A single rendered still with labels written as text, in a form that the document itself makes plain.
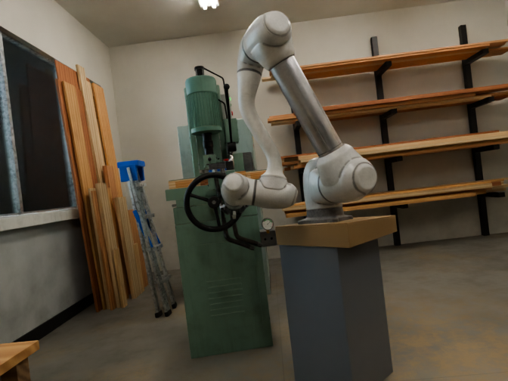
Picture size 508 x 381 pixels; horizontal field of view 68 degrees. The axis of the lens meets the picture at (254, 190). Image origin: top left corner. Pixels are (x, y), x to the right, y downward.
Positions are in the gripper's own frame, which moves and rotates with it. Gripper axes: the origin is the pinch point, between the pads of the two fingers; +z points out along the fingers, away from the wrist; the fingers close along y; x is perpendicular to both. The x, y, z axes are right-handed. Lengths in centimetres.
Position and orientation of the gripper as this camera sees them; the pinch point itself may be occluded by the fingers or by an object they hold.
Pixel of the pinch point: (233, 214)
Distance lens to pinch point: 177.2
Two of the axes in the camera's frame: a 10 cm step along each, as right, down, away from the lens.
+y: -9.9, 1.2, -1.0
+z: -0.5, 3.4, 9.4
